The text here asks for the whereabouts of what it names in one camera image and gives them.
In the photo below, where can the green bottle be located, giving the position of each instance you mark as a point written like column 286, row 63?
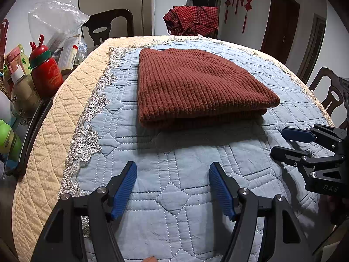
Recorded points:
column 8, row 139

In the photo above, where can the red reindeer bottle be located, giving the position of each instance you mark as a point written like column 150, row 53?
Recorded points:
column 47, row 79

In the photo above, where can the olive glass bottle white cap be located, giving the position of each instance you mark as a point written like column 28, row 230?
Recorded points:
column 24, row 95

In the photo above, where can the clear plastic bag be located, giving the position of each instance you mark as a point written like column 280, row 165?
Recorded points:
column 54, row 19

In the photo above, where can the blue quilted table cover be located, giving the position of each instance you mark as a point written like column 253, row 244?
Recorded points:
column 54, row 120

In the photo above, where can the dark brown door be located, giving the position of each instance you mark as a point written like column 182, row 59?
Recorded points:
column 280, row 27

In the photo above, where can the grey framed door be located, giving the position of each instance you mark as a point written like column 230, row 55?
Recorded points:
column 310, row 49

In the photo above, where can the person's left hand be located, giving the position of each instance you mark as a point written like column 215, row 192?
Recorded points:
column 150, row 259

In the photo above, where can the black wooden chair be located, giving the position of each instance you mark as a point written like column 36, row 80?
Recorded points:
column 128, row 21

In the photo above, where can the black curved bar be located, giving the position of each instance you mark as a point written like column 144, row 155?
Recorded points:
column 30, row 139

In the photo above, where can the dark wooden chair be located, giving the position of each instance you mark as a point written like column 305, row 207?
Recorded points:
column 328, row 72

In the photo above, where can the white red-striped carton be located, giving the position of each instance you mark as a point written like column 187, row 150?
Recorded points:
column 68, row 57

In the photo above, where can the blue quilted lace-trimmed mat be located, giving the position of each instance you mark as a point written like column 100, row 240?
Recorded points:
column 174, row 196

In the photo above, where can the red gift bag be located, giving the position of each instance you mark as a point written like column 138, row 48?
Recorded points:
column 3, row 41

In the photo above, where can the rust-red knit sweater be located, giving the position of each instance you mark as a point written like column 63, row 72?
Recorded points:
column 196, row 87

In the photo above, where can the pink green packet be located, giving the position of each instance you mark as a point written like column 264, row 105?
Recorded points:
column 16, row 58

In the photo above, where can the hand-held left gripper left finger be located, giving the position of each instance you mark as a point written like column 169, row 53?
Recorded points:
column 124, row 188

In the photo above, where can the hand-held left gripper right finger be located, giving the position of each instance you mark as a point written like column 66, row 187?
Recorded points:
column 222, row 191

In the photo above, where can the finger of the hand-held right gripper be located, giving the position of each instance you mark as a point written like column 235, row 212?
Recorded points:
column 286, row 155
column 295, row 134

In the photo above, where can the red plaid cloth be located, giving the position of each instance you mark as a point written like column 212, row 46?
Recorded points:
column 190, row 19

